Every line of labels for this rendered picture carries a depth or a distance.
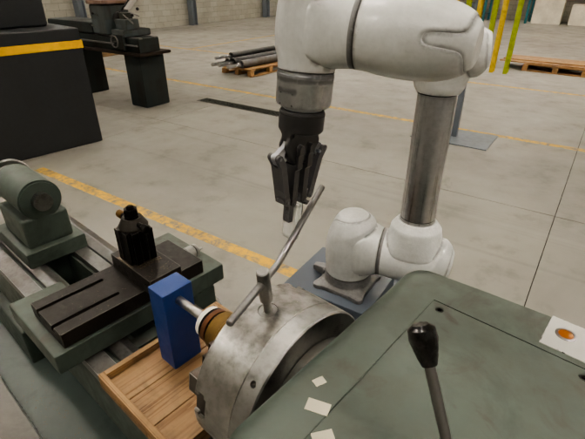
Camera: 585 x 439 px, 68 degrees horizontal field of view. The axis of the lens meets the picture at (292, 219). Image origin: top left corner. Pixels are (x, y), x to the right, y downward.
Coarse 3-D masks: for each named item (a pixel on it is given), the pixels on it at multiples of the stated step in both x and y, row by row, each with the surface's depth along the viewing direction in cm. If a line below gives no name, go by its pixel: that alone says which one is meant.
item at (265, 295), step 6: (258, 270) 69; (264, 270) 69; (258, 276) 68; (264, 276) 68; (264, 282) 69; (270, 282) 70; (264, 288) 69; (270, 288) 70; (264, 294) 70; (270, 294) 71; (264, 300) 71; (270, 300) 71; (264, 306) 72; (270, 306) 72; (264, 312) 73; (270, 312) 73
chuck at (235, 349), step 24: (288, 288) 80; (288, 312) 73; (240, 336) 71; (264, 336) 69; (216, 360) 70; (240, 360) 68; (216, 384) 69; (240, 384) 67; (216, 408) 69; (216, 432) 71
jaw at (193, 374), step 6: (210, 342) 84; (192, 372) 77; (198, 372) 77; (192, 378) 76; (192, 384) 77; (192, 390) 77; (198, 396) 73; (198, 402) 74; (204, 402) 73; (198, 408) 74; (204, 408) 73; (204, 414) 73
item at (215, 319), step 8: (208, 312) 91; (216, 312) 90; (224, 312) 90; (208, 320) 89; (216, 320) 88; (224, 320) 88; (200, 328) 90; (208, 328) 88; (216, 328) 87; (200, 336) 90; (208, 336) 87; (216, 336) 86
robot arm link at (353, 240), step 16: (352, 208) 141; (336, 224) 137; (352, 224) 134; (368, 224) 135; (336, 240) 137; (352, 240) 134; (368, 240) 134; (336, 256) 139; (352, 256) 136; (368, 256) 134; (336, 272) 142; (352, 272) 140; (368, 272) 138
